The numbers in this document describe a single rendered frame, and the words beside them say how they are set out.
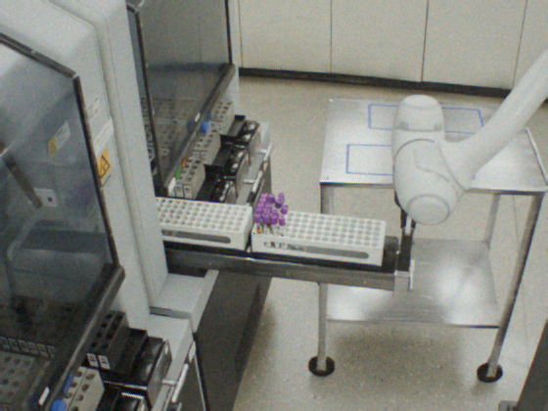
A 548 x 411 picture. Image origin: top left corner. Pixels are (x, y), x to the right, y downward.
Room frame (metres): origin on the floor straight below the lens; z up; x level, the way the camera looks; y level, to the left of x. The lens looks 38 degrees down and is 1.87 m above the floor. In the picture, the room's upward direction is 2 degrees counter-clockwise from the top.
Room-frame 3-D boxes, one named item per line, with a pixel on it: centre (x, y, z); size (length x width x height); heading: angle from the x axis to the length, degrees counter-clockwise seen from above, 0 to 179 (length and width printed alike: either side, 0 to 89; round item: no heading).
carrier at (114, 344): (0.90, 0.33, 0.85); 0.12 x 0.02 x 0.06; 167
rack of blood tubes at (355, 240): (1.21, -0.10, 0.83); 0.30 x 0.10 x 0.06; 77
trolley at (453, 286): (1.64, -0.45, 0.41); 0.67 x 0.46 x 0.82; 83
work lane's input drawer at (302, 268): (1.24, 0.04, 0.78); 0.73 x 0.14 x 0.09; 77
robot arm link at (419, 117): (1.15, -0.29, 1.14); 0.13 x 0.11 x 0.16; 174
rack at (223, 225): (1.28, 0.21, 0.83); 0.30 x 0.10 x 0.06; 77
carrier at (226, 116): (1.74, 0.14, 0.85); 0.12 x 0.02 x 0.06; 166
